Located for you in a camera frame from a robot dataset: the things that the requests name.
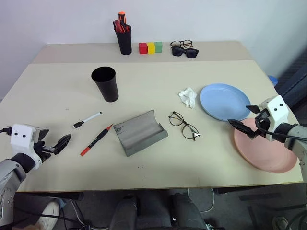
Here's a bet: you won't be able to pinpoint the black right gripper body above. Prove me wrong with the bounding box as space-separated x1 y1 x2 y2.
254 109 274 135

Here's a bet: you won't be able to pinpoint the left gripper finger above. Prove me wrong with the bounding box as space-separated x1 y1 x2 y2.
36 128 50 145
50 134 72 154

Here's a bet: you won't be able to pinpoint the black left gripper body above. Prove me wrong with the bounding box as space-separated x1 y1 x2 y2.
33 140 59 164

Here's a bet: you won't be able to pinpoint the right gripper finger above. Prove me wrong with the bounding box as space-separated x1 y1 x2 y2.
227 118 261 140
245 104 261 115

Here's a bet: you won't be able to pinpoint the blue plate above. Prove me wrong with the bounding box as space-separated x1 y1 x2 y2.
200 83 252 121

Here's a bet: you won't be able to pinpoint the pink plate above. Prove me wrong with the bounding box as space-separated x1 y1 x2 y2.
233 117 298 174

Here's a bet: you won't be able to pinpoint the red black marker pen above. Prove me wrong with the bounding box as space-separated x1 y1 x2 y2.
80 124 114 157

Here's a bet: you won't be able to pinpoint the white marker black cap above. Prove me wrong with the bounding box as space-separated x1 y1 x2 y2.
72 111 103 130

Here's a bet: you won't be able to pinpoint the dark grey padded seat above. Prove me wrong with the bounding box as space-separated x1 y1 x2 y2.
274 50 307 114

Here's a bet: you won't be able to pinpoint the crumpled white tissue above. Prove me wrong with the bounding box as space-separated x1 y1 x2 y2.
177 87 198 109

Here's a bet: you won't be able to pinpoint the white shoe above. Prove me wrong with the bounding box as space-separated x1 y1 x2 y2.
35 201 60 230

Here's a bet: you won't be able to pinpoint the empty black plastic cup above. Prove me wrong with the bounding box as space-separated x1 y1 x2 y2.
91 66 120 104

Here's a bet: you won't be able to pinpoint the open grey glasses case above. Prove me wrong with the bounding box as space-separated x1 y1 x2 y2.
112 109 169 158

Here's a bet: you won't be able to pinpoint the dark grey rounded shape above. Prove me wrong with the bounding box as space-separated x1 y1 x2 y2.
108 193 139 230
169 191 207 230

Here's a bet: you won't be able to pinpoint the black sunglasses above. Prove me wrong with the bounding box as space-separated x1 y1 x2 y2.
170 46 200 59

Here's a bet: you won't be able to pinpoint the grey shoe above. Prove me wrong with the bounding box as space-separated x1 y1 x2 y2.
272 215 293 230

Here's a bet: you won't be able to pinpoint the black tool holder cup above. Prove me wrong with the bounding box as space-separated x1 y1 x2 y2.
115 29 133 56

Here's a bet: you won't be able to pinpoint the orange capped black screwdriver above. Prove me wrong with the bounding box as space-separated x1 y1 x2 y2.
118 11 127 27

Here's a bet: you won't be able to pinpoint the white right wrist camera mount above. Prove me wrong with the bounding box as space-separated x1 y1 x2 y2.
259 95 289 142

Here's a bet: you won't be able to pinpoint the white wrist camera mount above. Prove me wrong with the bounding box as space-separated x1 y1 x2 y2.
259 95 289 142
10 124 43 170

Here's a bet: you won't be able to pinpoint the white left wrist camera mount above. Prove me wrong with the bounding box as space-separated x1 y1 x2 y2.
10 124 43 170

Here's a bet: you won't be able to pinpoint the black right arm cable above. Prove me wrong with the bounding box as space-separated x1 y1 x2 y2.
255 118 307 140

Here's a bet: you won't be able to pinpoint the black table frame bar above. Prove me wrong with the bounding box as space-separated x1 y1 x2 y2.
47 191 84 201
213 186 243 195

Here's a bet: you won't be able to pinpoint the thin round frame glasses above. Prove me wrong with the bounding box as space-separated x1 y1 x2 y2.
168 110 201 142

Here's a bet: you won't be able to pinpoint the white floor cable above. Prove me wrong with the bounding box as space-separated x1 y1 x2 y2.
187 187 215 213

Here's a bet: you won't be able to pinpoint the tortoiseshell thick frame glasses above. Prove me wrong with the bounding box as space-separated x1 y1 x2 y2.
170 39 194 48

